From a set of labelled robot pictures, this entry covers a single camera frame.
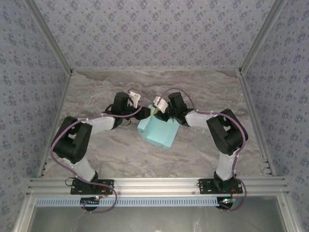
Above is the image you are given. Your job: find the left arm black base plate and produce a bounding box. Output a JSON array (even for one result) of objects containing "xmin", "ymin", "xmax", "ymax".
[{"xmin": 70, "ymin": 178, "xmax": 114, "ymax": 195}]

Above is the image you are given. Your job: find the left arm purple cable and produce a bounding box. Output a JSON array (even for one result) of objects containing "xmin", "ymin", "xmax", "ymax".
[{"xmin": 51, "ymin": 107, "xmax": 143, "ymax": 215}]

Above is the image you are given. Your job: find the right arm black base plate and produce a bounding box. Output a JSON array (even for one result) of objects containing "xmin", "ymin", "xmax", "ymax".
[{"xmin": 198, "ymin": 178, "xmax": 243, "ymax": 195}]

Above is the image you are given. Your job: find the aluminium table side rail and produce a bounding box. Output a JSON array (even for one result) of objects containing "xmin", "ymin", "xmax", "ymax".
[
  {"xmin": 238, "ymin": 70, "xmax": 276, "ymax": 176},
  {"xmin": 37, "ymin": 70, "xmax": 73, "ymax": 178}
]

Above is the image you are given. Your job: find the aluminium frame post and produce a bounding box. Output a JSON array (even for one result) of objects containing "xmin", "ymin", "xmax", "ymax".
[
  {"xmin": 25, "ymin": 0, "xmax": 73, "ymax": 74},
  {"xmin": 238, "ymin": 0, "xmax": 290, "ymax": 73}
]

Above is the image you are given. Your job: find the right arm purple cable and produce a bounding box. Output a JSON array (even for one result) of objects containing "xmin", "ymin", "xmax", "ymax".
[{"xmin": 158, "ymin": 89, "xmax": 249, "ymax": 213}]

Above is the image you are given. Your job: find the light blue paper box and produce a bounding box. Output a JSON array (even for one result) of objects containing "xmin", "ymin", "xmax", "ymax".
[{"xmin": 137, "ymin": 103, "xmax": 180, "ymax": 149}]

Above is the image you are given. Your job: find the slotted light blue cable duct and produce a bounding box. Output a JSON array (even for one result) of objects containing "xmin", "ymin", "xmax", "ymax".
[{"xmin": 35, "ymin": 197, "xmax": 224, "ymax": 207}]

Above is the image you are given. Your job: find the aluminium mounting rail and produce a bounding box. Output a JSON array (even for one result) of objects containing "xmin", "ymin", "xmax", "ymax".
[{"xmin": 26, "ymin": 177, "xmax": 289, "ymax": 196}]

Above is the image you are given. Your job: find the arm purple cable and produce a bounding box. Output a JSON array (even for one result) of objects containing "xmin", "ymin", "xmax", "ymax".
[
  {"xmin": 158, "ymin": 89, "xmax": 249, "ymax": 213},
  {"xmin": 51, "ymin": 107, "xmax": 143, "ymax": 215}
]

